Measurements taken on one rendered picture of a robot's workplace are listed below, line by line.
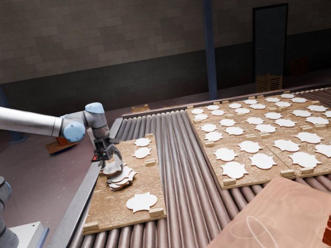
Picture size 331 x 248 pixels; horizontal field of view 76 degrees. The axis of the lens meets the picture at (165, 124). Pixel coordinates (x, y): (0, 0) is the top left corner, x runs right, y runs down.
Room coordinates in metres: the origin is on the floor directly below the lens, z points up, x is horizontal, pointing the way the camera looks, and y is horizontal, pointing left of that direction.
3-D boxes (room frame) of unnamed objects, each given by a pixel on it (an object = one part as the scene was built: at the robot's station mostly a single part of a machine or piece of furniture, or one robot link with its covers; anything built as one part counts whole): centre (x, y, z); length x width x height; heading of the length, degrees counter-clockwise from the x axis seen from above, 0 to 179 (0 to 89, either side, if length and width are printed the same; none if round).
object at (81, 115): (0.90, 0.40, 1.33); 0.11 x 0.11 x 0.08; 21
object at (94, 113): (0.95, 0.31, 1.33); 0.09 x 0.08 x 0.11; 111
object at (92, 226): (0.67, 0.36, 0.95); 0.06 x 0.02 x 0.03; 94
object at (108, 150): (0.94, 0.31, 1.17); 0.09 x 0.08 x 0.12; 164
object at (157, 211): (0.69, 0.10, 0.95); 0.06 x 0.02 x 0.03; 94
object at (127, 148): (1.29, 0.26, 0.93); 0.41 x 0.35 x 0.02; 3
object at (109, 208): (0.87, 0.24, 0.93); 0.41 x 0.35 x 0.02; 4
